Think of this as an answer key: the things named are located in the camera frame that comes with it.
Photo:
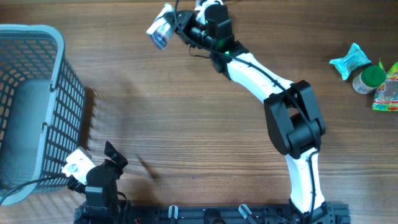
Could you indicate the grey plastic mesh basket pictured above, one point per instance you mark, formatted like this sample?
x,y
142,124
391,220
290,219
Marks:
x,y
42,108

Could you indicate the colourful gummy candy bag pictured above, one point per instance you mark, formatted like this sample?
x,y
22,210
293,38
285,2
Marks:
x,y
385,97

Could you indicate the white barcode scanner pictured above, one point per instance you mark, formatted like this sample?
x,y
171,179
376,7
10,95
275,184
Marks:
x,y
201,5

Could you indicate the green lid jar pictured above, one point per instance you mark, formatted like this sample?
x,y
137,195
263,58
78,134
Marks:
x,y
369,79

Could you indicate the teal wet wipes pack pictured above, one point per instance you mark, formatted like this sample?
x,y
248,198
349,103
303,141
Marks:
x,y
354,59

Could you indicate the white blue plaster box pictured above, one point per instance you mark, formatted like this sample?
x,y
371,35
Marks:
x,y
160,32

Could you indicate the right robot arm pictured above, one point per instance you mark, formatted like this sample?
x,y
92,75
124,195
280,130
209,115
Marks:
x,y
294,122

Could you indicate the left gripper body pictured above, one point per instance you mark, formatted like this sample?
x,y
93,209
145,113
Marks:
x,y
120,163

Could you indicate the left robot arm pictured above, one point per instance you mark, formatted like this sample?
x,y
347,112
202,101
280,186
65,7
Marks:
x,y
104,203

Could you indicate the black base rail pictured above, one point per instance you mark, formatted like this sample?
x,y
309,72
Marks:
x,y
267,214

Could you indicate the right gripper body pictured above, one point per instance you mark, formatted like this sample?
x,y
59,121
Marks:
x,y
188,17

